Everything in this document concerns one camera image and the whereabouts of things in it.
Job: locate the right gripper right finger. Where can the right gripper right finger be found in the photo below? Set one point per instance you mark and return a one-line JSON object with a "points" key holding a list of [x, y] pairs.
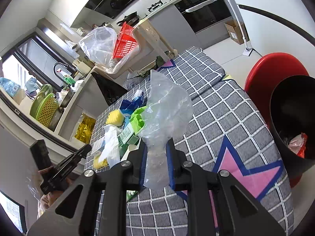
{"points": [[185, 175]]}

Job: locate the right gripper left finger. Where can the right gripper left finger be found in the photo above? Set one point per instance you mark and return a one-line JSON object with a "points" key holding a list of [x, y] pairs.
{"points": [[124, 176]]}

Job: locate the yellow sponge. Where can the yellow sponge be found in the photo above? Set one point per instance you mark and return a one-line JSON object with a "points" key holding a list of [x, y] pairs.
{"points": [[115, 118], [99, 164]]}

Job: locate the green daisy tube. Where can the green daisy tube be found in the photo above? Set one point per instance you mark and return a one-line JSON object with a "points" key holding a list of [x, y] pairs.
{"points": [[126, 138]]}

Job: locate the green wrapper bag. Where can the green wrapper bag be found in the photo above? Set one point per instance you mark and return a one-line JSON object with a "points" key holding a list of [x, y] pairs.
{"points": [[136, 120]]}

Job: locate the black kitchen faucet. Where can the black kitchen faucet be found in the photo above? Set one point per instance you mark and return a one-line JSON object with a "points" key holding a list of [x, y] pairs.
{"points": [[65, 77]]}

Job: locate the black trash bin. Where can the black trash bin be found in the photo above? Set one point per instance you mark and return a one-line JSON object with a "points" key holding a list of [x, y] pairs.
{"points": [[292, 113]]}

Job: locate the white crumpled plastic wrapper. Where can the white crumpled plastic wrapper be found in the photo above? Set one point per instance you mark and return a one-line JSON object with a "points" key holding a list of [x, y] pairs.
{"points": [[111, 150]]}

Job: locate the gold foil bag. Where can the gold foil bag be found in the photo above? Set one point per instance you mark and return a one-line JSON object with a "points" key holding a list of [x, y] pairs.
{"points": [[85, 128]]}

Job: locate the green colander basket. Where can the green colander basket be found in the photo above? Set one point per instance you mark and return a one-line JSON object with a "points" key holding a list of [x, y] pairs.
{"points": [[44, 105]]}

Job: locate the blue crumpled wrapper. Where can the blue crumpled wrapper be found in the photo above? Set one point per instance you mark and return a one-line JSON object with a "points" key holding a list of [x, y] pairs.
{"points": [[128, 107]]}

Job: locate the grey checked tablecloth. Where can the grey checked tablecloth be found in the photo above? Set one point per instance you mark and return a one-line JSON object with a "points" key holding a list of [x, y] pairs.
{"points": [[226, 130]]}

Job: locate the black plastic bag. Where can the black plastic bag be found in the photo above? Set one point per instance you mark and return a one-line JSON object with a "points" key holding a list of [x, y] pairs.
{"points": [[110, 90]]}

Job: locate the dark green crumpled bag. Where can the dark green crumpled bag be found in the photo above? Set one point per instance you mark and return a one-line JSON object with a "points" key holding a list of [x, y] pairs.
{"points": [[159, 62]]}

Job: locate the red round stool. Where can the red round stool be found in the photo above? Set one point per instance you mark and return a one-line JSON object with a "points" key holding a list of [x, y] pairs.
{"points": [[263, 78]]}

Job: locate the beige plastic chair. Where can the beige plastic chair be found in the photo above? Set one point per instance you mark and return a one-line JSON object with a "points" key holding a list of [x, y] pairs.
{"points": [[149, 40]]}

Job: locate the large clear plastic bag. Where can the large clear plastic bag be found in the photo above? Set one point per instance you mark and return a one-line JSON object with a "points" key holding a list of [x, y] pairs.
{"points": [[98, 45]]}

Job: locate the red plastic basket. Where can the red plastic basket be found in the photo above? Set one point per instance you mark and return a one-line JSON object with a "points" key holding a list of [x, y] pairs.
{"points": [[125, 42]]}

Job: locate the cardboard box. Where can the cardboard box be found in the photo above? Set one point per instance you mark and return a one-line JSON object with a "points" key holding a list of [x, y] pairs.
{"points": [[234, 31]]}

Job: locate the black built-in oven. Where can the black built-in oven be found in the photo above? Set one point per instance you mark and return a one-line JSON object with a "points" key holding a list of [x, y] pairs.
{"points": [[204, 17]]}

